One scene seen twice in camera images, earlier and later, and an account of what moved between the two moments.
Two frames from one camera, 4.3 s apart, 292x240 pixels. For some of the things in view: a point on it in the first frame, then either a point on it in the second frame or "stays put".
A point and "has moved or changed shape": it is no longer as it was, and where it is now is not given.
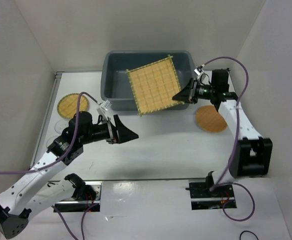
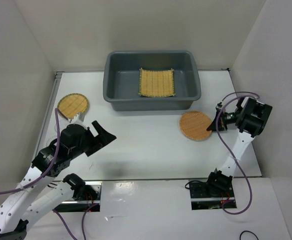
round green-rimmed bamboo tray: x=67 y=105 stays put
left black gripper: x=119 y=133 -> x=104 y=137
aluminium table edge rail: x=56 y=79 stays put
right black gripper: x=188 y=94 -> x=221 y=122
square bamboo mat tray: x=155 y=84 has moved or changed shape
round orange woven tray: x=209 y=119 has moved or changed shape
